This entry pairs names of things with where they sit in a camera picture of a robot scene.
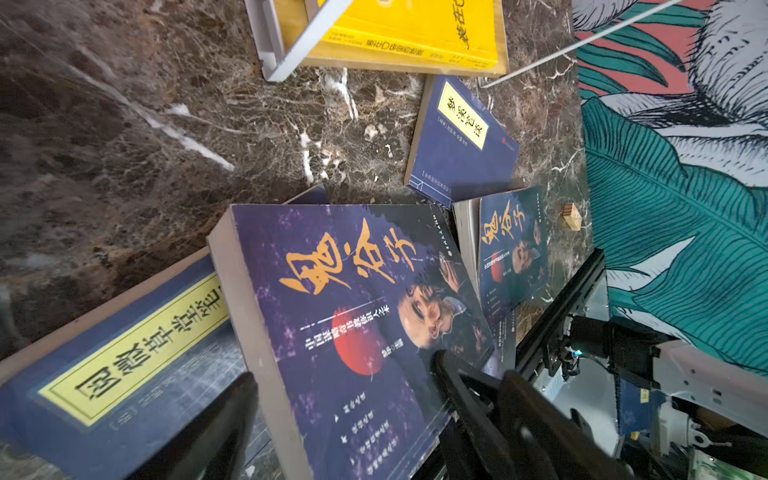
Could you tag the yellow cover book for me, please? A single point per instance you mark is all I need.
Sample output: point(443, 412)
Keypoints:
point(451, 32)

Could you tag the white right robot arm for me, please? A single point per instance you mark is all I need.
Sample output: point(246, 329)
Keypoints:
point(656, 361)

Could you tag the blue book yellow label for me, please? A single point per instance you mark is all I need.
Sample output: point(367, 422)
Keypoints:
point(459, 150)
point(99, 397)

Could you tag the white metal wooden shelf rack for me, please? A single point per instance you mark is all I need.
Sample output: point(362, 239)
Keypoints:
point(289, 34)

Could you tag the small wooden block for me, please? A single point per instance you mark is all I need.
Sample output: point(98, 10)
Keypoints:
point(571, 216)

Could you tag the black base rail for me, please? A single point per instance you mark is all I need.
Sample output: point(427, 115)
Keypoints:
point(540, 349)

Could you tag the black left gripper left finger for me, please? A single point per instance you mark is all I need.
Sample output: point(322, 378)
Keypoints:
point(213, 445)

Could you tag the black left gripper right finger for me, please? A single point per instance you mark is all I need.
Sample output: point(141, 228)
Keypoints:
point(507, 430)

